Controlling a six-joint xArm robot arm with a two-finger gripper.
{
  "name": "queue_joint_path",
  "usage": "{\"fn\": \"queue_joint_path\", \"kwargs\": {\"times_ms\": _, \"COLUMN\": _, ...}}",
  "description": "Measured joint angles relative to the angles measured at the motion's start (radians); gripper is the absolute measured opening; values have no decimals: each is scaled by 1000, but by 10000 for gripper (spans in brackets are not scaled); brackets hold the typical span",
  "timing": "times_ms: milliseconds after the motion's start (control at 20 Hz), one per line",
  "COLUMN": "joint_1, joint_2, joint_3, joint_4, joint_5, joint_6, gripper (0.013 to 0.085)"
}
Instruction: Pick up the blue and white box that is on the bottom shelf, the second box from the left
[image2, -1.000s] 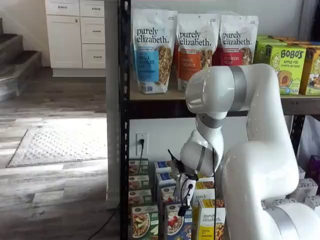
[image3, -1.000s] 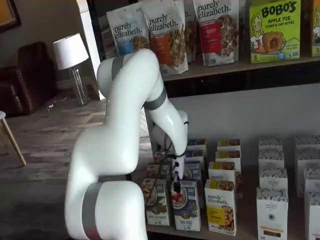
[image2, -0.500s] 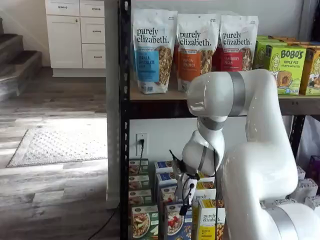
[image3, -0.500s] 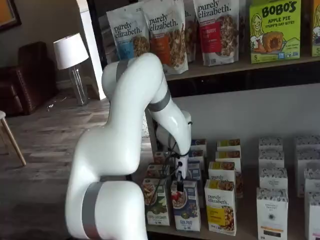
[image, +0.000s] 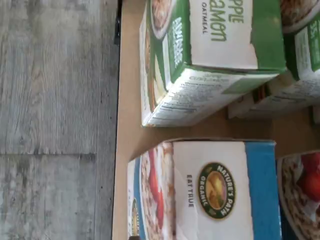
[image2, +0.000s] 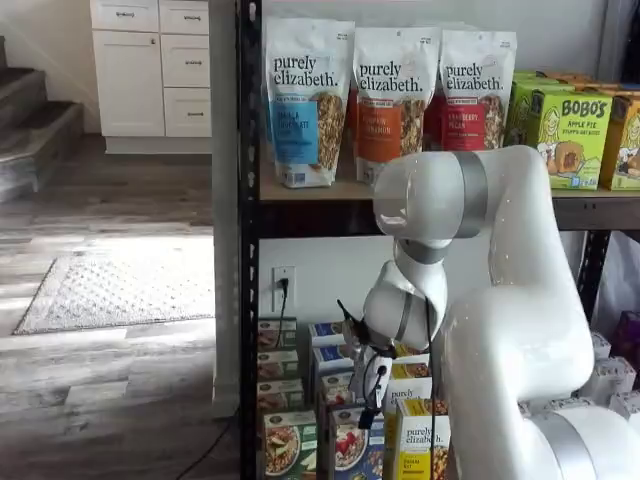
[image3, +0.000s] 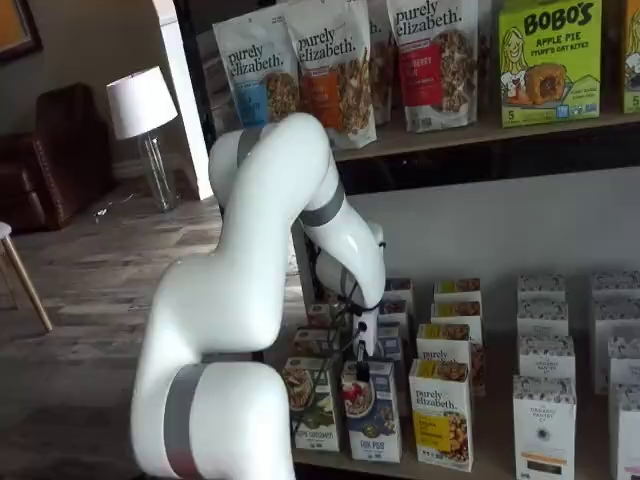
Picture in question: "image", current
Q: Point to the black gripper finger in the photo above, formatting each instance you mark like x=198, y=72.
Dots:
x=134, y=238

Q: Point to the blue white oatmeal box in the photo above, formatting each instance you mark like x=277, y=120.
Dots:
x=200, y=187
x=300, y=195

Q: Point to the green white oatmeal box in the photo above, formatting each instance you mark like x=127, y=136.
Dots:
x=305, y=50
x=212, y=50

